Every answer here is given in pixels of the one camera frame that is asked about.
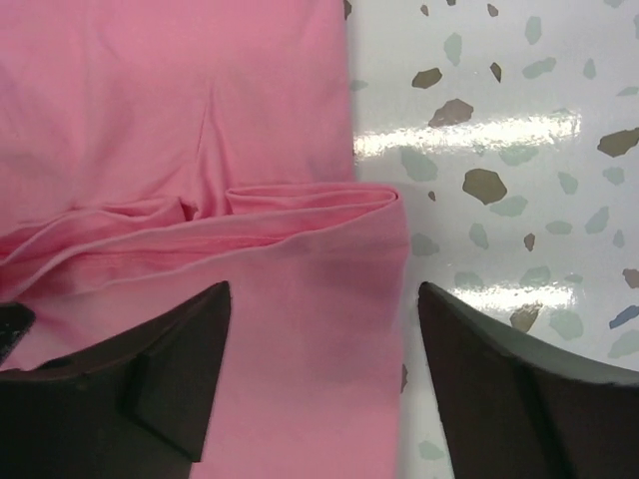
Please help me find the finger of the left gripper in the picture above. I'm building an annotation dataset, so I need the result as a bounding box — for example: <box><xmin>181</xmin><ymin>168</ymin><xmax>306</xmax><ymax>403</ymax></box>
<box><xmin>0</xmin><ymin>302</ymin><xmax>35</xmax><ymax>364</ymax></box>

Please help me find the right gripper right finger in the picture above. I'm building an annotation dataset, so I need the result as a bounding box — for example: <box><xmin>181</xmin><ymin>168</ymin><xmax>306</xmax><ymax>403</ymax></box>
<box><xmin>417</xmin><ymin>282</ymin><xmax>638</xmax><ymax>479</ymax></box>

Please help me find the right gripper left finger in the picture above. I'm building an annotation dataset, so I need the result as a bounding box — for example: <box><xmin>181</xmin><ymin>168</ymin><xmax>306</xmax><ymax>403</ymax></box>
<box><xmin>1</xmin><ymin>282</ymin><xmax>231</xmax><ymax>478</ymax></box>

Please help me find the pink t shirt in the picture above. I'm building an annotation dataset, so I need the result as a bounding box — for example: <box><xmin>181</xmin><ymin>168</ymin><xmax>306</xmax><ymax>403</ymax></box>
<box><xmin>1</xmin><ymin>1</ymin><xmax>409</xmax><ymax>478</ymax></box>

